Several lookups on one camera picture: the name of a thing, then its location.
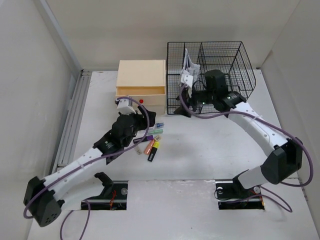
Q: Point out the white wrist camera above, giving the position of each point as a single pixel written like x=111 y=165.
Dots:
x=186 y=79
x=125 y=105

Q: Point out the green transparent highlighter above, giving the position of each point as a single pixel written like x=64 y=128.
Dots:
x=156 y=131

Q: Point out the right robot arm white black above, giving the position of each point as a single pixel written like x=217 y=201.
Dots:
x=283 y=152

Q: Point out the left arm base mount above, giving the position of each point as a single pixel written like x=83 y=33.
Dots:
x=112 y=197

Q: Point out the aluminium rail frame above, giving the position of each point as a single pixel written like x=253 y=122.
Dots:
x=66 y=144

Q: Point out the grey white eraser stick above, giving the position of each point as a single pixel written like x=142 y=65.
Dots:
x=138 y=150

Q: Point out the yellow black highlighter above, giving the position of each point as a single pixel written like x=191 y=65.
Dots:
x=153 y=151

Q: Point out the clear blue pen pack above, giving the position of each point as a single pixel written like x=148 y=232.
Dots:
x=158 y=125

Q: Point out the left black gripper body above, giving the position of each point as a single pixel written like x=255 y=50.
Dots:
x=138 y=123

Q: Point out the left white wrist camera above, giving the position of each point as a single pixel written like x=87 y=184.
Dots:
x=125 y=105

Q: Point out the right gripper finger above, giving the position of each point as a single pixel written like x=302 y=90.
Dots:
x=182 y=112
x=184 y=95

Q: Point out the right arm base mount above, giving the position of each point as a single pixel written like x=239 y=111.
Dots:
x=232 y=196

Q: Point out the cream wooden drawer cabinet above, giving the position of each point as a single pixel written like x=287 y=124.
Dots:
x=143 y=73

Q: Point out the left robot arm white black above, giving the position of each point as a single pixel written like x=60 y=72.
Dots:
x=43 y=198

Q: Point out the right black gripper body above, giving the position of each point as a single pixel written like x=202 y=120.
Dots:
x=200 y=97

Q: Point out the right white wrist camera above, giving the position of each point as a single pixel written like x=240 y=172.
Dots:
x=186 y=79

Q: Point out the small tan eraser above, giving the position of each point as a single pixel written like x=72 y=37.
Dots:
x=157 y=138

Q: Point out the black wire mesh organizer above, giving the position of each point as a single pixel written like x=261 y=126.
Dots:
x=230 y=57

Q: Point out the purple black highlighter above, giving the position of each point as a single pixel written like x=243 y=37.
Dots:
x=143 y=139

